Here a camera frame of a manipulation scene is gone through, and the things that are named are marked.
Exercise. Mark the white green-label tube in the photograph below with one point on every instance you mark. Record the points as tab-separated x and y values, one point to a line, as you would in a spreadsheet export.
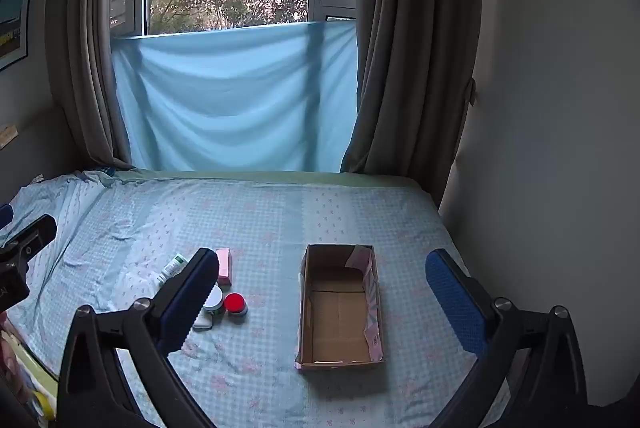
175	265

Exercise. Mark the grey curtain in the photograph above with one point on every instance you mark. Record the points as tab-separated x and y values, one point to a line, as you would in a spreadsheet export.
400	58
85	58

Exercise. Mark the light blue hanging cloth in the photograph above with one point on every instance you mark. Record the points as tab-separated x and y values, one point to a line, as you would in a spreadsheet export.
225	98

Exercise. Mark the checked floral bed sheet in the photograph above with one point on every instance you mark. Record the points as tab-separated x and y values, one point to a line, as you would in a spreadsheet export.
280	218

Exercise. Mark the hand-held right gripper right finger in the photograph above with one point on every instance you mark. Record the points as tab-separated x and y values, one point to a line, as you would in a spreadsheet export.
455	303

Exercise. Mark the brown cardboard box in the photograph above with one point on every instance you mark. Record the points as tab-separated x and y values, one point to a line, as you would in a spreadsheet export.
335	318

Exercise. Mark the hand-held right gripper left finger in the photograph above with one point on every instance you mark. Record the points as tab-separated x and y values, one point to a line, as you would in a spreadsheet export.
187	303

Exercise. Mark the curtain tieback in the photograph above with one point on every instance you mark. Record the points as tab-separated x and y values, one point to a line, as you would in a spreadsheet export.
470	91

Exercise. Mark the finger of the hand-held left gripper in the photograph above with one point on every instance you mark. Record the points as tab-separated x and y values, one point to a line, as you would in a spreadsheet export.
32	230
5	214

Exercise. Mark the wooden strip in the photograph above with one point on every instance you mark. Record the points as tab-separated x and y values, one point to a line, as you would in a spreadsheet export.
7	137

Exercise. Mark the red lid jar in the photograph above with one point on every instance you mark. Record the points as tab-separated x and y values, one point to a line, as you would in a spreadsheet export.
235	303

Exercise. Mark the yellow printed box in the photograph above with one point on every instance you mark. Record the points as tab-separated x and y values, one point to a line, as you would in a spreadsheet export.
37	383

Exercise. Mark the wall poster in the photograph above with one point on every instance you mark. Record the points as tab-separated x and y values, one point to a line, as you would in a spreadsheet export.
12	23

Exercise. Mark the pink carton box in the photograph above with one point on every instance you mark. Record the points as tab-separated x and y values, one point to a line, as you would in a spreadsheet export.
225	265

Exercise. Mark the white lid cream jar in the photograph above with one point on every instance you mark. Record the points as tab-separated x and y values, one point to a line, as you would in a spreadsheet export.
215	300

